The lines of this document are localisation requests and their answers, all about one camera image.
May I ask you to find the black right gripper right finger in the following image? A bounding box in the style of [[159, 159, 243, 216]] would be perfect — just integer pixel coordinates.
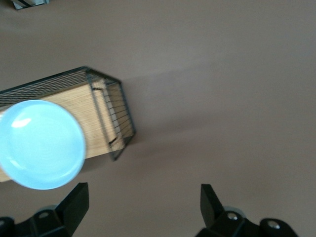
[[197, 184, 298, 237]]

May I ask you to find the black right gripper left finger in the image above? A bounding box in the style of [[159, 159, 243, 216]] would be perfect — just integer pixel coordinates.
[[0, 182, 90, 237]]

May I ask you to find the light blue round plate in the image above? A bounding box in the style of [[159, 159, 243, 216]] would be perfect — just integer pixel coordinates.
[[0, 99, 87, 191]]

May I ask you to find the light wooden board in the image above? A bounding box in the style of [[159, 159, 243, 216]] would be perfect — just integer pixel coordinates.
[[0, 82, 125, 183]]

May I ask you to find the black wire mesh basket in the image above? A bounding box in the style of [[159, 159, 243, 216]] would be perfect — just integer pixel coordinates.
[[0, 65, 136, 162]]

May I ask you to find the metal table edge bracket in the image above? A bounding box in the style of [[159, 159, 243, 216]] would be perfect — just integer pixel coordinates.
[[11, 0, 49, 10]]

